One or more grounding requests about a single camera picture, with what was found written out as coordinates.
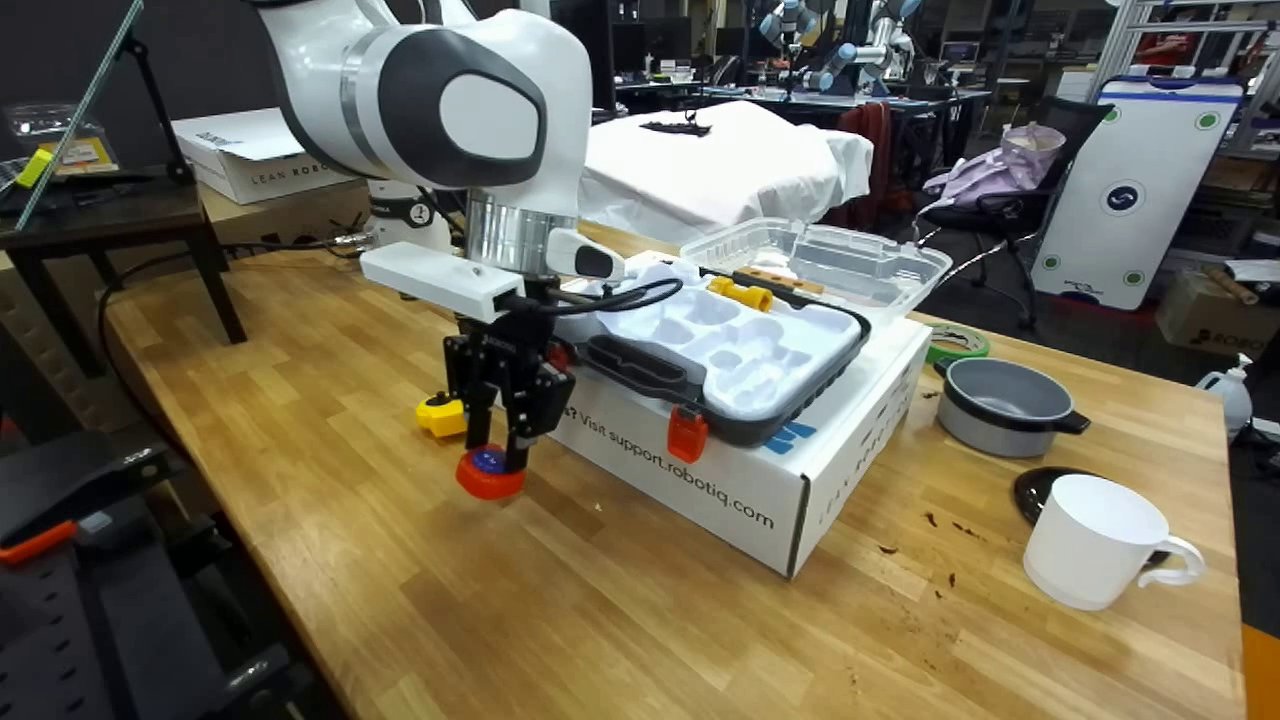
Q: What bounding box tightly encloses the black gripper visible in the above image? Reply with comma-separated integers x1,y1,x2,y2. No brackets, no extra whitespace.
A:
441,309,582,475

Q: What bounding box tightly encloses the red blue measuring tape toy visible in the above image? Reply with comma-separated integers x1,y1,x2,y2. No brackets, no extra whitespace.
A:
452,446,534,507

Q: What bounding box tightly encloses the yellow toy block black circle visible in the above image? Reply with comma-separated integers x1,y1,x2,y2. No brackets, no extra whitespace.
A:
412,387,478,446

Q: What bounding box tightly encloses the black white toy toolbox base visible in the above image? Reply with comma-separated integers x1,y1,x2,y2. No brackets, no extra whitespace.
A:
547,268,882,473

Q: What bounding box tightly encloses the yellow toy tool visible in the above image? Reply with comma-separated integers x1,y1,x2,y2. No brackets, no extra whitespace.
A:
706,272,782,316

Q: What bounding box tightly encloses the green tape roll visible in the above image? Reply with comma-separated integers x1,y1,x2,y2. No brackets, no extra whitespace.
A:
923,326,995,374

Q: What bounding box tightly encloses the white cardboard box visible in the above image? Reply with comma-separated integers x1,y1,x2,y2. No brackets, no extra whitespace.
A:
530,309,935,579

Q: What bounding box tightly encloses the white cloth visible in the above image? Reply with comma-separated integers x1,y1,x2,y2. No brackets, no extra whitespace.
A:
575,98,882,251

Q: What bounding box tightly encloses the flat white box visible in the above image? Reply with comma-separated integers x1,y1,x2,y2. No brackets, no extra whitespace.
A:
167,101,373,209

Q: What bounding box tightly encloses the clear plastic container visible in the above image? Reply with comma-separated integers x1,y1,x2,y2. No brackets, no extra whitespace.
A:
675,211,955,326

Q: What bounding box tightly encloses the black perforated cart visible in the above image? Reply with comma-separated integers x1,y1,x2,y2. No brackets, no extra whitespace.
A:
0,436,330,720

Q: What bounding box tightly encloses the black side table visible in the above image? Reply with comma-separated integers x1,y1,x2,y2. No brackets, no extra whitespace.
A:
0,167,251,382

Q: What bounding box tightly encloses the grey cooking pot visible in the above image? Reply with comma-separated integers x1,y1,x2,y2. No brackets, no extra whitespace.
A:
932,351,1096,464

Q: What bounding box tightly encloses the grey tripod pole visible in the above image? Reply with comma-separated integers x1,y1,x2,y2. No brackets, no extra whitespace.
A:
0,0,154,239

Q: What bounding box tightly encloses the black pot lid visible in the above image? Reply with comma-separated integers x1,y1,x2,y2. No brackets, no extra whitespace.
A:
1010,460,1111,534

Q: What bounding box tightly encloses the black chair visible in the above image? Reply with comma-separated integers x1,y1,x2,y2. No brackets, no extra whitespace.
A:
915,98,1111,333

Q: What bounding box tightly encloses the purple cloth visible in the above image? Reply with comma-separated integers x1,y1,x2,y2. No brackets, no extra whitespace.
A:
920,120,1071,215

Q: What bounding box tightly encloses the white mug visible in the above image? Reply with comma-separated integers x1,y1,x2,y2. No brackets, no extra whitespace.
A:
1021,473,1213,617

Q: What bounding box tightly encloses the white board with black emblem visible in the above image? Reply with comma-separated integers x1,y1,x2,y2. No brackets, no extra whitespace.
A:
1028,70,1251,322

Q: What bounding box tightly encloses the brown cardboard box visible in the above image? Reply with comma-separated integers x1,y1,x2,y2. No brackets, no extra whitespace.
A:
1151,257,1280,361

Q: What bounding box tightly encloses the clear hand sanitizer bottle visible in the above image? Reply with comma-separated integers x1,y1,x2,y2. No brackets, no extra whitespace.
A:
1192,348,1260,446

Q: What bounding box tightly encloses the orange panel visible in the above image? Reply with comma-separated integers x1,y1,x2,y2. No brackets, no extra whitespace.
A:
1236,623,1280,720

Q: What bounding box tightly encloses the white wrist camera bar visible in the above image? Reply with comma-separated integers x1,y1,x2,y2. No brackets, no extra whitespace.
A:
355,225,632,329

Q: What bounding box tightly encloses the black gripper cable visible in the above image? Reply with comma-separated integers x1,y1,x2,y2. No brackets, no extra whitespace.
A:
530,268,691,326

